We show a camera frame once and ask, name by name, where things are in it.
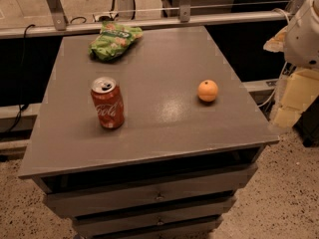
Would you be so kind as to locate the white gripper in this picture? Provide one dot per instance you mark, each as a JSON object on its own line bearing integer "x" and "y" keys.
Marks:
{"x": 303, "y": 43}

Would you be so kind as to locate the orange fruit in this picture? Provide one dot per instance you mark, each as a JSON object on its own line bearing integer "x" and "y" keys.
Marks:
{"x": 207, "y": 91}

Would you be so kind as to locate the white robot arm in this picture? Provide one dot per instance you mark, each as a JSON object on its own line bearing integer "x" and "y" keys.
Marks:
{"x": 299, "y": 42}

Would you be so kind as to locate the green rice chip bag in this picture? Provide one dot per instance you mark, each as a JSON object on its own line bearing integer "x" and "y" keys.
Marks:
{"x": 114, "y": 39}

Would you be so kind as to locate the grey drawer cabinet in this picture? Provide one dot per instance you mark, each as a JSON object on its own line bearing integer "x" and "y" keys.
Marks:
{"x": 168, "y": 129}

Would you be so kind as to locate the bottom grey drawer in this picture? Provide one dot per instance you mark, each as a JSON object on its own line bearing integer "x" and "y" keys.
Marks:
{"x": 165, "y": 231}

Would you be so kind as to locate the grey drawer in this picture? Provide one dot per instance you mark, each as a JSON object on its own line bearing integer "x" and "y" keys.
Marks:
{"x": 104, "y": 199}
{"x": 165, "y": 231}
{"x": 153, "y": 217}

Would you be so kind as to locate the red Coca-Cola can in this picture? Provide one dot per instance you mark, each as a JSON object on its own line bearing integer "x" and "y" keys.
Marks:
{"x": 108, "y": 101}

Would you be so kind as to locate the top grey drawer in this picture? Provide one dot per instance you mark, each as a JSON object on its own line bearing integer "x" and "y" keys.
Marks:
{"x": 104, "y": 199}

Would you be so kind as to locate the middle grey drawer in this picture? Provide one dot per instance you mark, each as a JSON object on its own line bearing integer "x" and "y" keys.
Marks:
{"x": 153, "y": 217}

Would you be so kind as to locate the metal railing frame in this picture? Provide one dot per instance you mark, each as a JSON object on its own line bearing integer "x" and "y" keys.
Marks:
{"x": 39, "y": 18}

